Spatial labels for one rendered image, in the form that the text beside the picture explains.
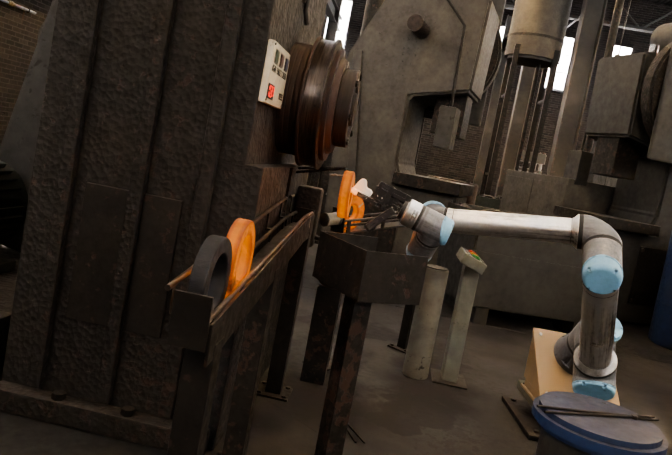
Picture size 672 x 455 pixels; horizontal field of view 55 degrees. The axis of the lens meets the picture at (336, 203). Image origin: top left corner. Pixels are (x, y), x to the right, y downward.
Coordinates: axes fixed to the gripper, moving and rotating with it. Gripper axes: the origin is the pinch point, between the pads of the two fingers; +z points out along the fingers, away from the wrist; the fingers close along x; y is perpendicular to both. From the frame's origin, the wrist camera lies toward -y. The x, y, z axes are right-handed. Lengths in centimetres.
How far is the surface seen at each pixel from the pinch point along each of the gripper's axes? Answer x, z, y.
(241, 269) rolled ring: 65, 10, -23
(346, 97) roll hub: -5.8, 14.7, 27.0
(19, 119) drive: -45, 140, -40
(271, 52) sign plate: 28, 36, 27
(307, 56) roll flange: -5.2, 32.7, 33.4
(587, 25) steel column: -871, -174, 342
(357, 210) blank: -71, -4, -12
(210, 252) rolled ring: 95, 12, -15
